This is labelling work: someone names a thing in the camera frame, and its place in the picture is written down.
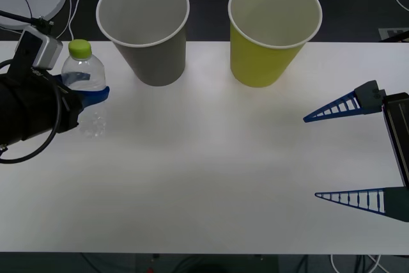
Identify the white looped cable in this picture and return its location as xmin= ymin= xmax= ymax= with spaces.
xmin=330 ymin=253 xmax=388 ymax=273

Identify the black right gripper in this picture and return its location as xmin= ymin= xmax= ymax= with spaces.
xmin=302 ymin=80 xmax=409 ymax=223

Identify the grey plastic bin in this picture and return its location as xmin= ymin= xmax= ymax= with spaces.
xmin=95 ymin=0 xmax=191 ymax=88

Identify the clear bottle with green cap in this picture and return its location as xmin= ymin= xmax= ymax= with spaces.
xmin=60 ymin=38 xmax=108 ymax=139

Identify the grey floor marker plate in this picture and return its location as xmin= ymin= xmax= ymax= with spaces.
xmin=378 ymin=27 xmax=409 ymax=43

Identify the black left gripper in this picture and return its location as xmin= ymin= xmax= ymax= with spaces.
xmin=12 ymin=71 xmax=111 ymax=142

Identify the white power strip cable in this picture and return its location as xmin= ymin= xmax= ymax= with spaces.
xmin=0 ymin=0 xmax=82 ymax=43

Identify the yellow-green plastic bin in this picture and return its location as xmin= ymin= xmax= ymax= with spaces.
xmin=228 ymin=0 xmax=323 ymax=88

